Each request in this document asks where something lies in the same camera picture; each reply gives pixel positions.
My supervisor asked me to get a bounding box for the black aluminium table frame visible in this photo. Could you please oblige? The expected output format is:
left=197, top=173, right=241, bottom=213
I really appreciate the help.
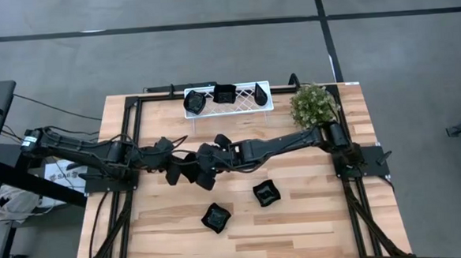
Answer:
left=65, top=78, right=414, bottom=258

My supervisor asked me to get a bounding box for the white wire rack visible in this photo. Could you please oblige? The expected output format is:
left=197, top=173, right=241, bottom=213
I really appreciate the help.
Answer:
left=182, top=80, right=276, bottom=134

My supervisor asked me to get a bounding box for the black floor cable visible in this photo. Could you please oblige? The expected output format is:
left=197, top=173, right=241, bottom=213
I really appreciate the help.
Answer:
left=13, top=88, right=103, bottom=126

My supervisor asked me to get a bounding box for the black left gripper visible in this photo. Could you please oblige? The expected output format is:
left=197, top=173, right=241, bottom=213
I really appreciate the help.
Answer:
left=135, top=135, right=184, bottom=189

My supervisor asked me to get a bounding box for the black leaf-shaped mini plate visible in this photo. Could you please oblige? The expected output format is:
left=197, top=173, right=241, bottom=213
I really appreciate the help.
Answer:
left=182, top=88, right=208, bottom=117

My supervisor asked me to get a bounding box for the artificial plant in black pot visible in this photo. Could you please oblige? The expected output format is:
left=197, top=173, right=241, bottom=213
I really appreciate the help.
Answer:
left=288, top=81, right=341, bottom=129

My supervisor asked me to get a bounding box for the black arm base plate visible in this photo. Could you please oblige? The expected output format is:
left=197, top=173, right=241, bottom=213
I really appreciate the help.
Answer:
left=82, top=164, right=139, bottom=194
left=331, top=143, right=392, bottom=180

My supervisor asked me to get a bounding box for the white cardboard box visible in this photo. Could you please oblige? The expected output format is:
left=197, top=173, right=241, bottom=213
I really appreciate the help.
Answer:
left=38, top=158, right=92, bottom=209

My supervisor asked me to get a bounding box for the black square mini plate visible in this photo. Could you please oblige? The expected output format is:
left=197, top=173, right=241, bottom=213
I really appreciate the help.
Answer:
left=251, top=178, right=282, bottom=208
left=211, top=82, right=238, bottom=106
left=200, top=201, right=234, bottom=236
left=180, top=152, right=203, bottom=185

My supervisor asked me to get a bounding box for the white plastic bag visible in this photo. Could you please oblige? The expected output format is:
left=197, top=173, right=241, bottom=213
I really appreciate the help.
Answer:
left=0, top=181, right=43, bottom=228

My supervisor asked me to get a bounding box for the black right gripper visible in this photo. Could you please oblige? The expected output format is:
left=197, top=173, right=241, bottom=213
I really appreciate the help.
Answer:
left=193, top=130, right=267, bottom=193

